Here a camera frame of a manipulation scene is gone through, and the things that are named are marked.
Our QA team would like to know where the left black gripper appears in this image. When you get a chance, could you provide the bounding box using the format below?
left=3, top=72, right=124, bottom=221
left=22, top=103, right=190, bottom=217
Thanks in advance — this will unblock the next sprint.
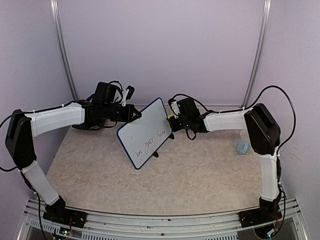
left=103, top=103, right=143, bottom=123

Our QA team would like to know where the blue framed whiteboard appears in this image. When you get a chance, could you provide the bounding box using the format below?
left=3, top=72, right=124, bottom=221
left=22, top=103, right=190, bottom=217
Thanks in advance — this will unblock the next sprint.
left=116, top=97, right=175, bottom=170

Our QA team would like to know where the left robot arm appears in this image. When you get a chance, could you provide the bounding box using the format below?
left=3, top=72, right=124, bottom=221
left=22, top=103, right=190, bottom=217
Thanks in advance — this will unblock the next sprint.
left=5, top=80, right=142, bottom=224

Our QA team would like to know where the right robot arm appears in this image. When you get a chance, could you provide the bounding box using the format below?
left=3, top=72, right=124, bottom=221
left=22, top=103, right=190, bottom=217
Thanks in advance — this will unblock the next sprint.
left=167, top=97, right=282, bottom=228

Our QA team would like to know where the whiteboard metal stand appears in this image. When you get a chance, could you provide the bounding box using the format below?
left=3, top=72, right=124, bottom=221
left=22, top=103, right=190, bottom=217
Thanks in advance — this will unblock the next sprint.
left=151, top=133, right=175, bottom=158

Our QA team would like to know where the black patterned square plate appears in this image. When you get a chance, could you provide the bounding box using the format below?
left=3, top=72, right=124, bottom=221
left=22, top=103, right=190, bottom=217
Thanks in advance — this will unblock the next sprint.
left=72, top=119, right=106, bottom=131

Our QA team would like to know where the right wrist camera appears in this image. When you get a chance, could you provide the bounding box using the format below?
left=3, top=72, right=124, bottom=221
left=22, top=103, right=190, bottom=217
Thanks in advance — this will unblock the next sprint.
left=168, top=98, right=180, bottom=119

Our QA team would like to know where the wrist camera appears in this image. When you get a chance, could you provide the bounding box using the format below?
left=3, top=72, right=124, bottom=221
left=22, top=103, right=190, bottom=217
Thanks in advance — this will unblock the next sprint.
left=168, top=98, right=180, bottom=119
left=121, top=85, right=135, bottom=107

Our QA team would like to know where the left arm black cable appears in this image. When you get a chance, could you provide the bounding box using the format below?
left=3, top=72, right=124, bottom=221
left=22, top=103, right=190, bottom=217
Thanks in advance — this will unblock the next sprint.
left=0, top=79, right=126, bottom=173

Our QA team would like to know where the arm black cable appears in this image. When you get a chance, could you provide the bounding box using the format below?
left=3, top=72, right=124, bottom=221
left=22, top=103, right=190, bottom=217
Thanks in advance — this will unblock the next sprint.
left=169, top=85, right=297, bottom=151
left=0, top=79, right=126, bottom=173

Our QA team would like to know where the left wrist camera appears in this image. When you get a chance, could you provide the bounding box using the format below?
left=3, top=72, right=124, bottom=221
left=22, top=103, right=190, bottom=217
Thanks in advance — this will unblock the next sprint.
left=121, top=85, right=135, bottom=107

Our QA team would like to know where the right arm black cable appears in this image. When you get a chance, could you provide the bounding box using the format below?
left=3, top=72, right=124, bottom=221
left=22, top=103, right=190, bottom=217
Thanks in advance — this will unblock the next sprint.
left=169, top=85, right=297, bottom=151

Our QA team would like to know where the left aluminium frame post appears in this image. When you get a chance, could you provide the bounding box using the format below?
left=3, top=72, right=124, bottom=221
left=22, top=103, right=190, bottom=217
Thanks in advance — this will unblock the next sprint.
left=50, top=0, right=79, bottom=100

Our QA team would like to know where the aluminium frame post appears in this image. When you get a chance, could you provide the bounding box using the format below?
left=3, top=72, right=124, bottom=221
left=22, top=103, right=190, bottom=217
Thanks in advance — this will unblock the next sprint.
left=242, top=0, right=272, bottom=107
left=50, top=0, right=79, bottom=100

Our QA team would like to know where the right aluminium frame post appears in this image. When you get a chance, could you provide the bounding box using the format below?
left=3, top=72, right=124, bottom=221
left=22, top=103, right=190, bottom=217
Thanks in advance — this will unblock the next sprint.
left=242, top=0, right=272, bottom=107

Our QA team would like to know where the front aluminium rail base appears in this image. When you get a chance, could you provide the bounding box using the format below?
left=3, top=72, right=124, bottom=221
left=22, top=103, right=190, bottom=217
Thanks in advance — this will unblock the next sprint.
left=15, top=198, right=310, bottom=240

